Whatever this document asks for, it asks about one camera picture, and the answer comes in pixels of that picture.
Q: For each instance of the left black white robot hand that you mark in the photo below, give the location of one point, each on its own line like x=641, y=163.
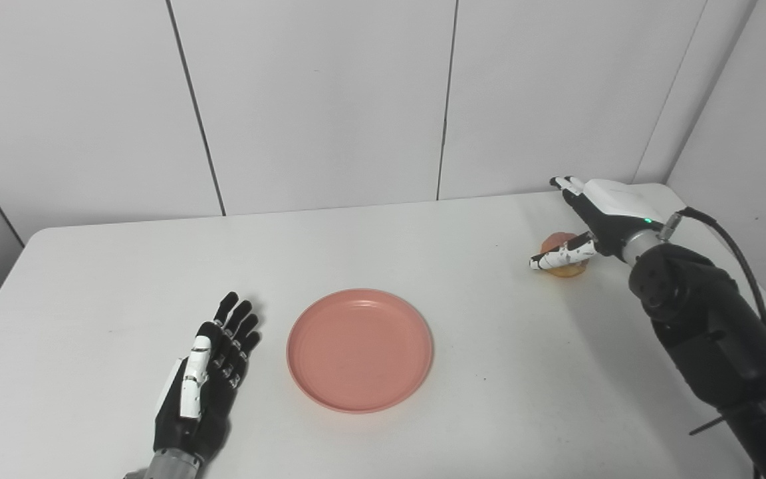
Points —
x=203, y=386

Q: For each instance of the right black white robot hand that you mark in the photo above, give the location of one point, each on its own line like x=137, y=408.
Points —
x=606, y=213

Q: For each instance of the pink round plate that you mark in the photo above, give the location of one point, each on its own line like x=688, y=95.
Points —
x=360, y=349

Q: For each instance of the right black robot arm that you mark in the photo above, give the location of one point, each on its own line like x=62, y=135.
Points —
x=715, y=332

